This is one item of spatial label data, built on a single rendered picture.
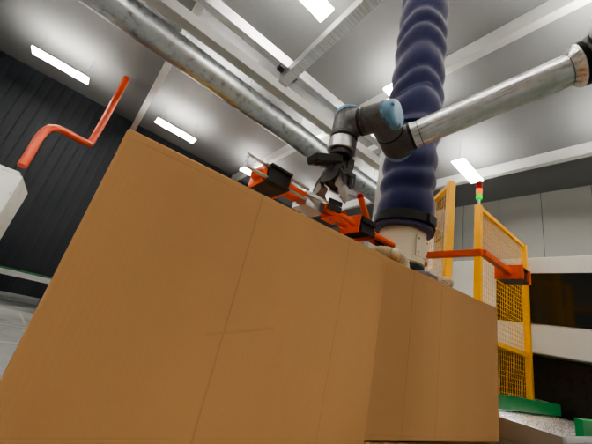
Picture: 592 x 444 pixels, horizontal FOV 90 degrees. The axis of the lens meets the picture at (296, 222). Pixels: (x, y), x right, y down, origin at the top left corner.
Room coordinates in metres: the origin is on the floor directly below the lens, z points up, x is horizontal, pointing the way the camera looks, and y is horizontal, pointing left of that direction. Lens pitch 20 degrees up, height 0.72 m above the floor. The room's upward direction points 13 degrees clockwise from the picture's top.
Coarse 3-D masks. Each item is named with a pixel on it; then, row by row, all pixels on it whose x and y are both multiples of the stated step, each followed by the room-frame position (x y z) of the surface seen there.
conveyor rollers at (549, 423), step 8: (504, 416) 1.80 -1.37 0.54; (512, 416) 1.85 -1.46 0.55; (520, 416) 1.97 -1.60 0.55; (528, 416) 2.08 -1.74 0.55; (536, 416) 2.25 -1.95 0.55; (544, 416) 2.42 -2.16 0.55; (552, 416) 2.59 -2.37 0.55; (528, 424) 1.65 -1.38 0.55; (536, 424) 1.76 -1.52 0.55; (544, 424) 1.86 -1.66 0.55; (552, 424) 1.97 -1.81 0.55; (560, 424) 2.08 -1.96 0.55; (568, 424) 2.24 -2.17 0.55; (552, 432) 1.57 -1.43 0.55; (560, 432) 1.67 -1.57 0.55; (568, 432) 1.78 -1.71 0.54
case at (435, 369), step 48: (384, 288) 0.71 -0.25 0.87; (432, 288) 0.81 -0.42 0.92; (384, 336) 0.72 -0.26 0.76; (432, 336) 0.82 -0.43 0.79; (480, 336) 0.95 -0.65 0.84; (384, 384) 0.73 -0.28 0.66; (432, 384) 0.83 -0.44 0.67; (480, 384) 0.95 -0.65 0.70; (384, 432) 0.74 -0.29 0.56; (432, 432) 0.83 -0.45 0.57; (480, 432) 0.95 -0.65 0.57
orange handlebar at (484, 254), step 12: (300, 192) 0.72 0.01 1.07; (324, 204) 0.77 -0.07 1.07; (324, 216) 0.83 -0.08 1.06; (336, 216) 0.80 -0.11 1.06; (372, 240) 0.96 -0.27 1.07; (384, 240) 0.94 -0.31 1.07; (432, 252) 0.97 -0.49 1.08; (444, 252) 0.94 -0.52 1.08; (456, 252) 0.91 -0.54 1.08; (468, 252) 0.88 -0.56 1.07; (480, 252) 0.85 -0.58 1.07; (492, 264) 0.91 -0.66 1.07; (504, 264) 0.93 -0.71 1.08
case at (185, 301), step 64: (128, 192) 0.40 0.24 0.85; (192, 192) 0.44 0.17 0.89; (256, 192) 0.50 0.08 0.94; (64, 256) 0.38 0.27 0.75; (128, 256) 0.42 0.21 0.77; (192, 256) 0.46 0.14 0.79; (256, 256) 0.52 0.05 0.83; (320, 256) 0.59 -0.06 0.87; (384, 256) 0.69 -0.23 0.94; (64, 320) 0.40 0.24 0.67; (128, 320) 0.43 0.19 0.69; (192, 320) 0.48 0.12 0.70; (256, 320) 0.53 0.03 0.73; (320, 320) 0.61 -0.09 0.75; (0, 384) 0.38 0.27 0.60; (64, 384) 0.41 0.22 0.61; (128, 384) 0.45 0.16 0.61; (192, 384) 0.49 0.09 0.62; (256, 384) 0.55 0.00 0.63; (320, 384) 0.62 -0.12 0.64
